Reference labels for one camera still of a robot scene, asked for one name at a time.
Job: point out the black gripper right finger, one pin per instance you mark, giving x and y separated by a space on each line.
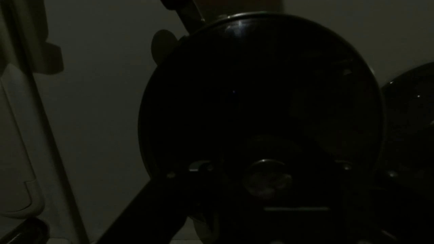
406 206

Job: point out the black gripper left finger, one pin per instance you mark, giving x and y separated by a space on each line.
157 214

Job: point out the black pot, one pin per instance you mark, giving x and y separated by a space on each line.
165 40

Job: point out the black round plate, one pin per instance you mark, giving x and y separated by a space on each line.
410 123

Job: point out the white washing machine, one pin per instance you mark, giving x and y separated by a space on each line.
74 72

